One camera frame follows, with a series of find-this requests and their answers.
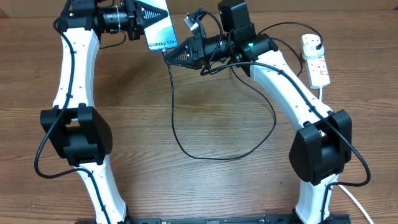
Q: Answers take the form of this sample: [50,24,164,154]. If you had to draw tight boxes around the white charger plug adapter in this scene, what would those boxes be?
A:
[302,43,325,60]

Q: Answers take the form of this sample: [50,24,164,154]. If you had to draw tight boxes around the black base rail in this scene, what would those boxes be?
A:
[74,213,352,224]

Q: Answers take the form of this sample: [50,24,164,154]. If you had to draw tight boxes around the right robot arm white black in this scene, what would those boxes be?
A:
[165,1,352,223]

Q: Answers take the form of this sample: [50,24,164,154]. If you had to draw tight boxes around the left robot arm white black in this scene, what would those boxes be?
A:
[34,1,170,223]

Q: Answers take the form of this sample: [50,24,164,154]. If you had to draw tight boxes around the blue Galaxy smartphone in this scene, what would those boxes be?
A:
[143,0,178,51]

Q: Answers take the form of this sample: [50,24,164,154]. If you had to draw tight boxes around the white power strip cord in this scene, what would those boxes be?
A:
[318,86,375,224]

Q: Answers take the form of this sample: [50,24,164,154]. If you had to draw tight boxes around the white power strip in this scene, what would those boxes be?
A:
[300,34,330,89]

